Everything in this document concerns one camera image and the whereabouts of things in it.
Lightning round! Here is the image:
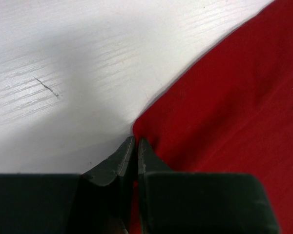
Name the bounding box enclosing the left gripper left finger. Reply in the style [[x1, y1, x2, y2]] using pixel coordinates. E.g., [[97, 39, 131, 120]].
[[0, 136, 135, 234]]

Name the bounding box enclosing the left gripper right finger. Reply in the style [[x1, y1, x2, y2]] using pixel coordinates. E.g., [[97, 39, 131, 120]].
[[138, 138, 280, 234]]

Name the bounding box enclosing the dark red t-shirt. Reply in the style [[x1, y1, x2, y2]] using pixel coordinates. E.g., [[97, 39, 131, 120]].
[[133, 0, 293, 234]]

